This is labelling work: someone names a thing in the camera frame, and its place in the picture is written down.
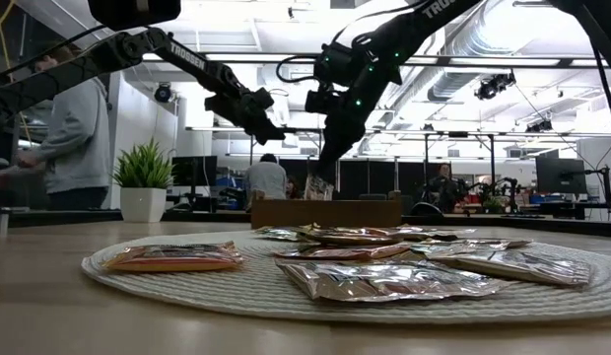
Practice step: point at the seated person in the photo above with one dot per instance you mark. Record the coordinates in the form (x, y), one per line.
(446, 190)

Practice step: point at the person facing away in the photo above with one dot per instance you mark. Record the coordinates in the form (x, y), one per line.
(266, 180)

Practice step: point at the small black monitor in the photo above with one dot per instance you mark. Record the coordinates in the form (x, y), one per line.
(194, 171)

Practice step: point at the wooden three-compartment box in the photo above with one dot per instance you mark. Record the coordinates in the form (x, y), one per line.
(325, 216)

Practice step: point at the large silver foil packet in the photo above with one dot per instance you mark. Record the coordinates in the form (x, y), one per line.
(384, 283)

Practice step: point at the black aluminium table frame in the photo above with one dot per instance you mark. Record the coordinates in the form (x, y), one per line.
(207, 216)

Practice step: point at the standing person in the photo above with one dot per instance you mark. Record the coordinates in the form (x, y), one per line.
(79, 138)

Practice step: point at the black chair back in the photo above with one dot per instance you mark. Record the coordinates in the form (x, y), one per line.
(425, 210)

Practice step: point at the white round woven placemat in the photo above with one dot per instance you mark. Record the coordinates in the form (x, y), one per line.
(212, 291)

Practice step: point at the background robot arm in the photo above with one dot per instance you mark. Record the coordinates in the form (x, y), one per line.
(507, 190)

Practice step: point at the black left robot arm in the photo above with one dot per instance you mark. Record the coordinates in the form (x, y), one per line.
(64, 74)

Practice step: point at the black ceiling camera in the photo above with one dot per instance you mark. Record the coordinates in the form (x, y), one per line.
(493, 86)
(539, 125)
(163, 92)

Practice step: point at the silver packet far right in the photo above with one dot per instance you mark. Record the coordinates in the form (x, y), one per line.
(512, 266)

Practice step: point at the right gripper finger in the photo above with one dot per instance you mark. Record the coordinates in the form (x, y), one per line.
(329, 158)
(347, 145)

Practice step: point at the silver post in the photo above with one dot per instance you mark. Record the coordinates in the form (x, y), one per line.
(2, 222)

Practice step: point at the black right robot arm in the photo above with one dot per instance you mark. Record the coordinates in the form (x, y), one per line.
(414, 27)

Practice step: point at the green plant in white pot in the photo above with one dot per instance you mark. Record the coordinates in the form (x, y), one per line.
(143, 204)

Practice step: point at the large black monitor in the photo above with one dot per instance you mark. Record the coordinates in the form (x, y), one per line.
(561, 175)

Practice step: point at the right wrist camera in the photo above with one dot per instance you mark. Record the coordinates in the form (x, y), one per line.
(319, 102)

